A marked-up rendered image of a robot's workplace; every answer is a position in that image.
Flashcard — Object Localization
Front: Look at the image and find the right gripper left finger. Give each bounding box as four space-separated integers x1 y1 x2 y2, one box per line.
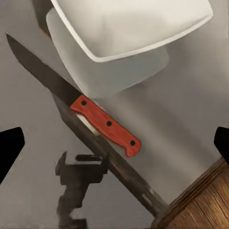
0 127 25 184

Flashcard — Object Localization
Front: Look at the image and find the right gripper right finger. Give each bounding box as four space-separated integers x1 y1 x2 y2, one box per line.
214 127 229 165

